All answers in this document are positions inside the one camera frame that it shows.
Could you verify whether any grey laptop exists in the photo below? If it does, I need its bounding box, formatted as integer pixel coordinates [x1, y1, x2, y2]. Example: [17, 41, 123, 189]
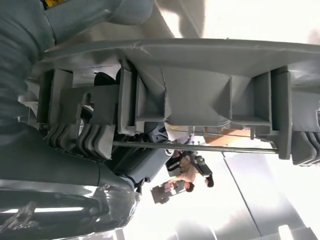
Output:
[150, 184, 186, 205]

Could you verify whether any person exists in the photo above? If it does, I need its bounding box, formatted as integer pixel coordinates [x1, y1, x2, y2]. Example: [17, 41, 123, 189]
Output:
[166, 149, 215, 194]

